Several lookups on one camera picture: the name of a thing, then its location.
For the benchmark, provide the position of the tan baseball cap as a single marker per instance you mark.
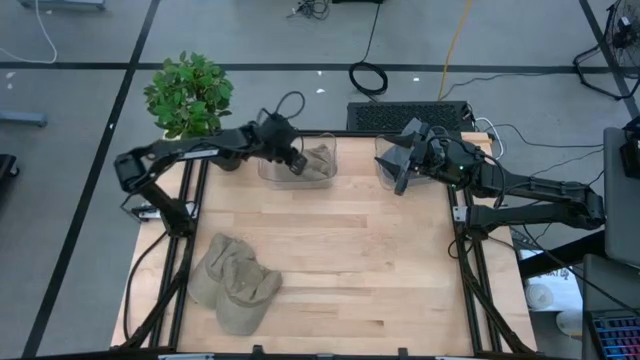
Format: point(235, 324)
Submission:
point(317, 162)
point(215, 260)
point(245, 295)

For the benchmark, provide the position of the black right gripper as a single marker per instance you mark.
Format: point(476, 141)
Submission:
point(430, 157)

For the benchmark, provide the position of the white paper roll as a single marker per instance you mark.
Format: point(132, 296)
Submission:
point(539, 296)

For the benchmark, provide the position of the black aluminium table frame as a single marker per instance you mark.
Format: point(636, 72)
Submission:
point(357, 134)

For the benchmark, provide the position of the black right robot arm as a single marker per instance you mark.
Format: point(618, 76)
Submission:
point(540, 192)

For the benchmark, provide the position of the clear plastic bin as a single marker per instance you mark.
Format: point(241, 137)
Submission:
point(380, 150)
point(272, 175)

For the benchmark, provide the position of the black perforated computer case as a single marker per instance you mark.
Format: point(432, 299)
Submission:
point(405, 117)

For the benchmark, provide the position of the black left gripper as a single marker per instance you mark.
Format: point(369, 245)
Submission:
point(277, 137)

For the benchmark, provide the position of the grey desk foot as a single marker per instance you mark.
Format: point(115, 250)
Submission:
point(22, 118)
point(60, 4)

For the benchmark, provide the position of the backlit rainbow keyboard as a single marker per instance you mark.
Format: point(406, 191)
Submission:
point(617, 335)

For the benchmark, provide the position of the black floor fan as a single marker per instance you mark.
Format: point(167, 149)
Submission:
point(622, 30)

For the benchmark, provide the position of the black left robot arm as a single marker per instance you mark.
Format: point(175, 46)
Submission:
point(165, 150)

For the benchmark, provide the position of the green potted plant black pot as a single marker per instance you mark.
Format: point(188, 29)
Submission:
point(187, 95)

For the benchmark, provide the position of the grey side table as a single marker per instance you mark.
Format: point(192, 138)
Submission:
point(620, 215)

